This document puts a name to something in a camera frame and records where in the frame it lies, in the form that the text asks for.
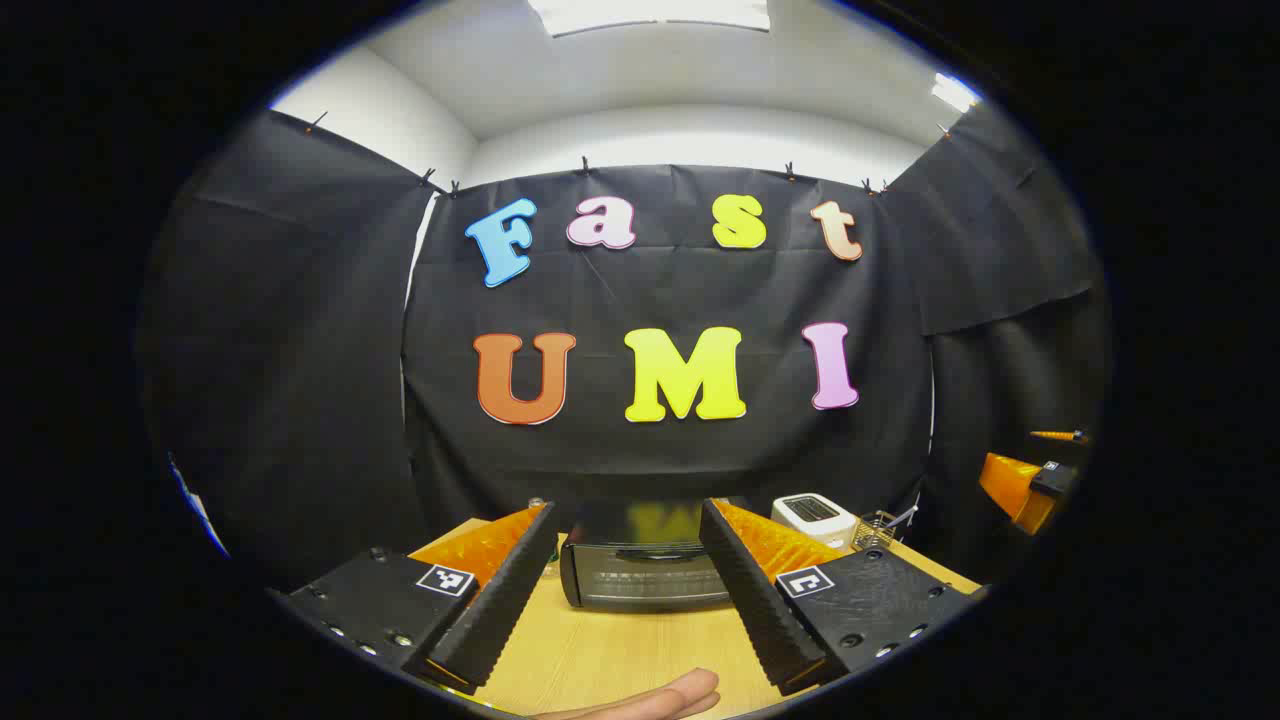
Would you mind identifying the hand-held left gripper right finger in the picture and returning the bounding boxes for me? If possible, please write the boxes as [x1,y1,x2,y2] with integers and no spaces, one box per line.
[698,498,986,698]

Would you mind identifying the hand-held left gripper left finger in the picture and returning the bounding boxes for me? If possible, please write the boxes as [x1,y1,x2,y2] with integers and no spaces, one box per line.
[270,502,559,696]

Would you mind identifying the black electric oven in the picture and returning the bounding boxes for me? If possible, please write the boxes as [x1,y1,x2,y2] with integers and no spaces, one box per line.
[558,498,751,613]

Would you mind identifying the white toaster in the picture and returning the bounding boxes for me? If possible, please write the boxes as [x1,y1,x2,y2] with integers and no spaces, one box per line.
[770,493,859,551]

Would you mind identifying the clear glass utensil holder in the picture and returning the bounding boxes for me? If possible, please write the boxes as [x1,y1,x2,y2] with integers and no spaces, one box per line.
[852,510,898,551]

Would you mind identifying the black backdrop cloth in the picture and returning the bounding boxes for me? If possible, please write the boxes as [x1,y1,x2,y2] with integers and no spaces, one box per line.
[135,105,1113,591]

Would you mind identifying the small ceiling light panel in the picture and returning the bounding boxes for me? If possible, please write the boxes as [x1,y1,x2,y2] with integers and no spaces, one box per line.
[932,72,981,113]

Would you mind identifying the large ceiling light panel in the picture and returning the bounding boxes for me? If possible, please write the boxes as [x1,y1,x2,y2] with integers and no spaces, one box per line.
[527,0,771,37]

